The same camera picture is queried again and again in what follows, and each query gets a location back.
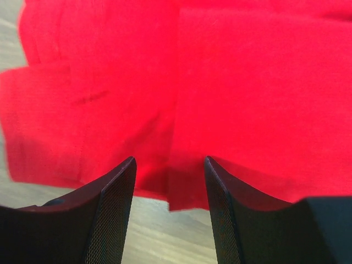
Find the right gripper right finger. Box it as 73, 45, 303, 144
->
204, 156, 351, 263

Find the bright red t shirt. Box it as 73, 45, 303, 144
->
1, 1, 351, 211

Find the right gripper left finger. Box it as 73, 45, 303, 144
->
1, 157, 137, 264

